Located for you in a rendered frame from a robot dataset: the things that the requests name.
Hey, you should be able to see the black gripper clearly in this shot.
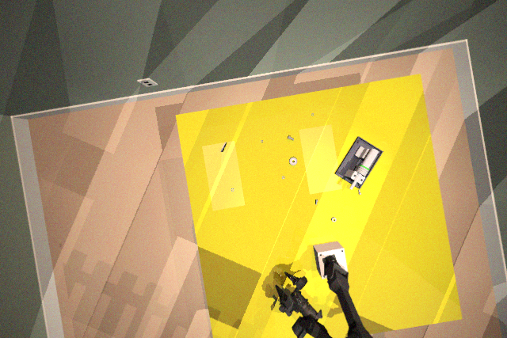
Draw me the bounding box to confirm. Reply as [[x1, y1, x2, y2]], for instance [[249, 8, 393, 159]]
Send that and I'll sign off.
[[275, 272, 309, 313]]

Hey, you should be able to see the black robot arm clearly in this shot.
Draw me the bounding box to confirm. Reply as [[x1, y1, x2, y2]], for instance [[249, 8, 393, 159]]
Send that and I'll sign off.
[[284, 254, 373, 338]]

